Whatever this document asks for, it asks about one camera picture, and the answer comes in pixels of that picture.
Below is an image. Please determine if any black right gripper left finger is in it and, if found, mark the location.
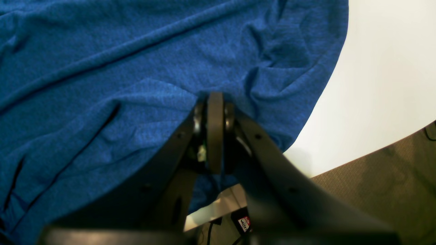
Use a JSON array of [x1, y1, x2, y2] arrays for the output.
[[37, 93, 225, 245]]

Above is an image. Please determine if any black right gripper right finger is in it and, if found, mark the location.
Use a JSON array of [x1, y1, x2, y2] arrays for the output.
[[224, 102, 401, 245]]

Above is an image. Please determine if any blue t-shirt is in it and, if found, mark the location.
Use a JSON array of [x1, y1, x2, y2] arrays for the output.
[[0, 0, 349, 245]]

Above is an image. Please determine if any black box with name sticker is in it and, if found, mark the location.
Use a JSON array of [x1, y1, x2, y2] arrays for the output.
[[230, 207, 251, 235]]

